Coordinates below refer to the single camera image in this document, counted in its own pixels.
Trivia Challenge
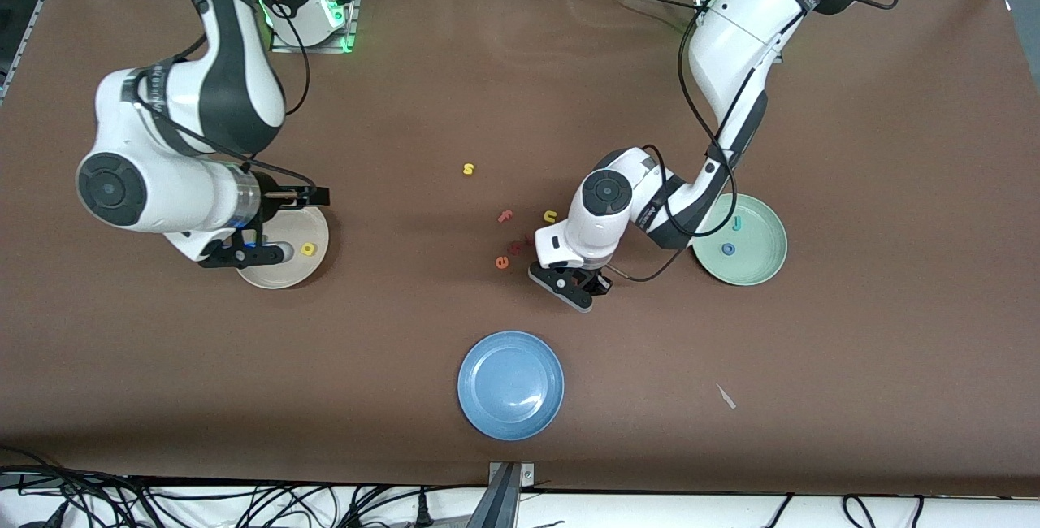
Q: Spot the brown beige plate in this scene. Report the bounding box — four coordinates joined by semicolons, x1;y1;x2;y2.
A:
236;205;331;290

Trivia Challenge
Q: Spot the blue plate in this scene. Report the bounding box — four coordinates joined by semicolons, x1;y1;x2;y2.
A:
457;331;566;441

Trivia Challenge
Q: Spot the green plate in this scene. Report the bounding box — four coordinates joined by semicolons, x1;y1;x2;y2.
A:
690;193;788;287

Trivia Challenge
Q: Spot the brown table cover sheet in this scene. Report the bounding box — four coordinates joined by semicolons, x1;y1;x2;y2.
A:
0;0;1040;498

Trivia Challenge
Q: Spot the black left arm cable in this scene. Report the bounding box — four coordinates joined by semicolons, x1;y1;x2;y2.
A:
605;0;740;283

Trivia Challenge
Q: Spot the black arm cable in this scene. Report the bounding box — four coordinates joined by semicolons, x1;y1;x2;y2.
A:
605;0;740;283
175;0;318;188

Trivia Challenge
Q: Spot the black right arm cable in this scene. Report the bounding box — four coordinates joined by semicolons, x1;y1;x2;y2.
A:
175;0;318;188

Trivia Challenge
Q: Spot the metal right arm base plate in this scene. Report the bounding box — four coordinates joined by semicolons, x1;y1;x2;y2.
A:
271;0;362;54

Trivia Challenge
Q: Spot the aluminium frame post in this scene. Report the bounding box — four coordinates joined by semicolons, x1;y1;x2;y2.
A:
467;461;537;528

